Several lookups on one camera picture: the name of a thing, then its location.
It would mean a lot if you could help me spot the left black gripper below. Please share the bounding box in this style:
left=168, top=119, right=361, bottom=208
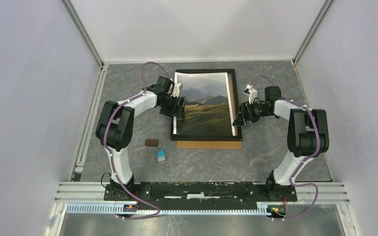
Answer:
left=159, top=94, right=186, bottom=120

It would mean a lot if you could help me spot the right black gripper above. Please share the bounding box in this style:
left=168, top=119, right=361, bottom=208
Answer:
left=233, top=99, right=272, bottom=126

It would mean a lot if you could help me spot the mountain landscape photo print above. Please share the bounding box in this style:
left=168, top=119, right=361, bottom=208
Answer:
left=172, top=72, right=237, bottom=137

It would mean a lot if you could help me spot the black picture frame with photo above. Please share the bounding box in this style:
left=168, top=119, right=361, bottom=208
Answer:
left=170, top=68, right=243, bottom=142

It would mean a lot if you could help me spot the brown fibreboard backing board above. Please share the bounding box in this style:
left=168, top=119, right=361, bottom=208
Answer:
left=176, top=76, right=243, bottom=150

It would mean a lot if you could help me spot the small brown wooden block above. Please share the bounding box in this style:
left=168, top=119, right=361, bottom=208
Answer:
left=144, top=139, right=159, bottom=147

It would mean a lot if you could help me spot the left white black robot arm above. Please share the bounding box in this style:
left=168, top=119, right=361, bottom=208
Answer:
left=95, top=76, right=186, bottom=200

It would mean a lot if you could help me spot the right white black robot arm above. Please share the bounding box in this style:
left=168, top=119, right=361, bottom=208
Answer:
left=232, top=85, right=329, bottom=201

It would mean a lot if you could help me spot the blue grey eraser block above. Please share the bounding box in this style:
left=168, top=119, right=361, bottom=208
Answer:
left=157, top=150, right=166, bottom=163

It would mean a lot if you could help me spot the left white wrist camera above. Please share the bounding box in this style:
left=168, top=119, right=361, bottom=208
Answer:
left=171, top=83, right=183, bottom=97

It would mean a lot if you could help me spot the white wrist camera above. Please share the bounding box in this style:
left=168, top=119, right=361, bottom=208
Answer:
left=171, top=83, right=183, bottom=97
left=244, top=84, right=257, bottom=104

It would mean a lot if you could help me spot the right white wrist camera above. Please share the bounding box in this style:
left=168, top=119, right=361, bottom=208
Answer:
left=244, top=84, right=257, bottom=104

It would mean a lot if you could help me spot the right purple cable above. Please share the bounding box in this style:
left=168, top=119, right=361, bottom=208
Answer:
left=249, top=75, right=322, bottom=222

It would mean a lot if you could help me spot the purple cable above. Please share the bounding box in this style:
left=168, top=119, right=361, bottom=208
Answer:
left=249, top=75, right=322, bottom=222
left=102, top=61, right=172, bottom=221

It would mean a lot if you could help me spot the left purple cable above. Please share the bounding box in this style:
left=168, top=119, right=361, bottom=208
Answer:
left=102, top=61, right=172, bottom=221

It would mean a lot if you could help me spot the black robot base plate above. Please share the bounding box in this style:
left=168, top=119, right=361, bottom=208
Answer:
left=103, top=181, right=298, bottom=210

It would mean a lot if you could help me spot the aluminium front rail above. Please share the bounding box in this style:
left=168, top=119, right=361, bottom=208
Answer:
left=55, top=182, right=350, bottom=205

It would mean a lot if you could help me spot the left aluminium floor rail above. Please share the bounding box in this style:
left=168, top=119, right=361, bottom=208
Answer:
left=69, top=64, right=109, bottom=181

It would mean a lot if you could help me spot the blue slotted cable duct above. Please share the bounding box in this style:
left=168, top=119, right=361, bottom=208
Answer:
left=65, top=203, right=270, bottom=216

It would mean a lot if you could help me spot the right aluminium corner post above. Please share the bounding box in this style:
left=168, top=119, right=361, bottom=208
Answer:
left=292, top=0, right=335, bottom=66

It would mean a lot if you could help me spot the aluminium corner post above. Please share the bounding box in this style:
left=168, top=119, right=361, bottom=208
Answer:
left=292, top=0, right=335, bottom=66
left=61, top=0, right=104, bottom=67

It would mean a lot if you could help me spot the left aluminium corner post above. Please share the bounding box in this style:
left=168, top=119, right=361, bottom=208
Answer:
left=61, top=0, right=104, bottom=67

